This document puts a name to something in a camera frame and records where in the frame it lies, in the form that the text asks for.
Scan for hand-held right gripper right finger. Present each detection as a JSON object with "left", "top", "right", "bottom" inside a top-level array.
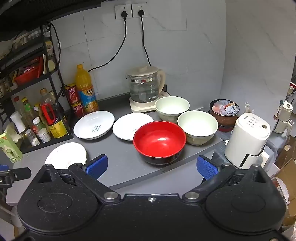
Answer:
[{"left": 182, "top": 155, "right": 269, "bottom": 200}]

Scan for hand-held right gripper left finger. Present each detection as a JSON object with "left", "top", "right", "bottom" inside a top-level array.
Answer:
[{"left": 38, "top": 154, "right": 121, "bottom": 200}]

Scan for white plate with brown rim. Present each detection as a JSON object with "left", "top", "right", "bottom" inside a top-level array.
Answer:
[{"left": 44, "top": 142, "right": 88, "bottom": 170}]

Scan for white deep plate script print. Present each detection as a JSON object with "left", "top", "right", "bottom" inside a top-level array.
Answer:
[{"left": 73, "top": 110, "right": 115, "bottom": 140}]

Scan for cream ceramic bowl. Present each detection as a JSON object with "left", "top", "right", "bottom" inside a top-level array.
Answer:
[
  {"left": 177, "top": 110, "right": 219, "bottom": 146},
  {"left": 155, "top": 96, "right": 190, "bottom": 124}
]

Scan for plain white plate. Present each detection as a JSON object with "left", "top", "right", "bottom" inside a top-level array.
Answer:
[{"left": 112, "top": 113, "right": 154, "bottom": 141}]

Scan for red and black bowl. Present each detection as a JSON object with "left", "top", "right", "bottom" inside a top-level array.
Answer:
[{"left": 133, "top": 121, "right": 187, "bottom": 165}]

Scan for green cardboard box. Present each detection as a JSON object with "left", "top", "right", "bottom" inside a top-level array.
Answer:
[{"left": 0, "top": 132, "right": 24, "bottom": 164}]

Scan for clear shaker jar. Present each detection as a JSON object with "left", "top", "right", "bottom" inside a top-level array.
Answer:
[{"left": 25, "top": 128, "right": 40, "bottom": 147}]

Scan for pale crumpled tissue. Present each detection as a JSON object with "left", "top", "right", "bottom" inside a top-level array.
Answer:
[{"left": 4, "top": 123, "right": 23, "bottom": 142}]

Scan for small white jar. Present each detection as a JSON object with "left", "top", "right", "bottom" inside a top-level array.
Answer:
[{"left": 37, "top": 127, "right": 51, "bottom": 143}]

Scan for black metal rack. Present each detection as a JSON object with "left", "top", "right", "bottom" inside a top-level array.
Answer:
[{"left": 0, "top": 22, "right": 73, "bottom": 155}]

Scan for white top oil spray bottle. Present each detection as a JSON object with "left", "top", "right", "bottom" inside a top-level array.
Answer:
[{"left": 10, "top": 111, "right": 26, "bottom": 133}]

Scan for white countertop appliance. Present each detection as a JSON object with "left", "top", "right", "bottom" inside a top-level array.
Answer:
[{"left": 224, "top": 113, "right": 271, "bottom": 169}]

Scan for brown pot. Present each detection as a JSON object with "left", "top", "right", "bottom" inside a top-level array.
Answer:
[{"left": 209, "top": 99, "right": 240, "bottom": 133}]

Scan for white-capped jar of white sauce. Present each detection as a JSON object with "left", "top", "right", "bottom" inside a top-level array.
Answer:
[{"left": 32, "top": 117, "right": 47, "bottom": 135}]

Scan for brown liquid bottle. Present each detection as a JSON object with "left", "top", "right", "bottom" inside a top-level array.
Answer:
[{"left": 34, "top": 104, "right": 44, "bottom": 122}]

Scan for green label oil bottle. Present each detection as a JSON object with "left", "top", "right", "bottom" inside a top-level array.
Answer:
[{"left": 21, "top": 97, "right": 36, "bottom": 126}]

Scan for pile of sauce packets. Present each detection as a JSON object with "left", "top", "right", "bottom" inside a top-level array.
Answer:
[{"left": 211, "top": 100, "right": 239, "bottom": 115}]

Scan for red cap bottle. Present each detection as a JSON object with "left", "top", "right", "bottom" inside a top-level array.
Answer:
[{"left": 13, "top": 96, "right": 24, "bottom": 114}]

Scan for cream kettle base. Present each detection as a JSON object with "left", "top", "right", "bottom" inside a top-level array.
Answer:
[{"left": 129, "top": 91, "right": 172, "bottom": 114}]

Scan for orange juice bottle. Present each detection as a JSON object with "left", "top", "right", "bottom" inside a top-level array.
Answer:
[{"left": 75, "top": 64, "right": 100, "bottom": 114}]

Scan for cardboard boxes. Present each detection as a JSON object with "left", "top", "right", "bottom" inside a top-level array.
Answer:
[{"left": 270, "top": 136, "right": 296, "bottom": 229}]

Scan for glass electric kettle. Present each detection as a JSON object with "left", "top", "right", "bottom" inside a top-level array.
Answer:
[{"left": 126, "top": 66, "right": 167, "bottom": 104}]

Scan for white cylindrical appliance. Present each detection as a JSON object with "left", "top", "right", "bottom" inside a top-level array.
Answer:
[{"left": 274, "top": 100, "right": 293, "bottom": 134}]

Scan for red plastic basket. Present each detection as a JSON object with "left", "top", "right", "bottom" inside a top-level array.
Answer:
[{"left": 13, "top": 67, "right": 41, "bottom": 85}]

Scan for soy sauce bottle red handle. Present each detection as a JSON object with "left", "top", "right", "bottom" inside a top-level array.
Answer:
[{"left": 39, "top": 88, "right": 69, "bottom": 139}]

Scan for black rack cable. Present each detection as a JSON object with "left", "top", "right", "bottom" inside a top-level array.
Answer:
[{"left": 47, "top": 22, "right": 62, "bottom": 77}]

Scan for black power cable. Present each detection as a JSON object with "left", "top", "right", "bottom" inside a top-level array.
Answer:
[
  {"left": 87, "top": 19, "right": 127, "bottom": 74},
  {"left": 140, "top": 17, "right": 152, "bottom": 67}
]

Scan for white wall socket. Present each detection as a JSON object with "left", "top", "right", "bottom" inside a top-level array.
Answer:
[
  {"left": 115, "top": 4, "right": 133, "bottom": 19},
  {"left": 132, "top": 3, "right": 149, "bottom": 19}
]

